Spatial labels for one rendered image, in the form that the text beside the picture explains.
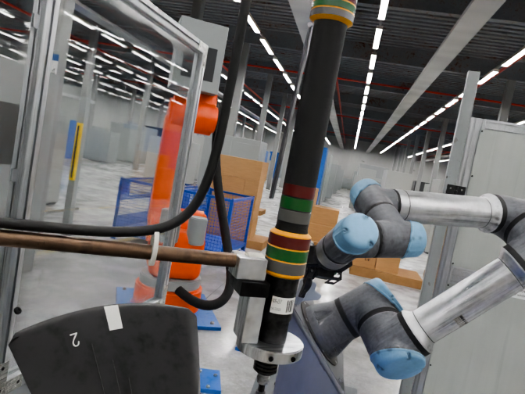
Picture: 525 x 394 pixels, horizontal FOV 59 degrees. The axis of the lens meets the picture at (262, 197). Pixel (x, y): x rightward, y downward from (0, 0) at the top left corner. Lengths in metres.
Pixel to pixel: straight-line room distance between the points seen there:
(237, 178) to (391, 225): 7.66
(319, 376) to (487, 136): 1.42
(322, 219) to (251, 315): 9.32
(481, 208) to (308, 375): 0.60
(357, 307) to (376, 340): 0.11
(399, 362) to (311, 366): 0.23
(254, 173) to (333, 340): 7.30
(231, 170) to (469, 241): 6.69
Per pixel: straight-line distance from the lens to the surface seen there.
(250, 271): 0.45
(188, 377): 0.60
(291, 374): 1.29
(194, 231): 4.36
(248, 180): 8.52
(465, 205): 1.16
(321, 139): 0.46
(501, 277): 1.18
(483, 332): 2.40
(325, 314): 1.29
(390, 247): 0.94
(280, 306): 0.48
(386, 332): 1.19
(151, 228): 0.43
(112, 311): 0.61
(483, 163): 2.30
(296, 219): 0.46
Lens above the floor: 1.64
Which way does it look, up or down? 5 degrees down
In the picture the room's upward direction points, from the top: 10 degrees clockwise
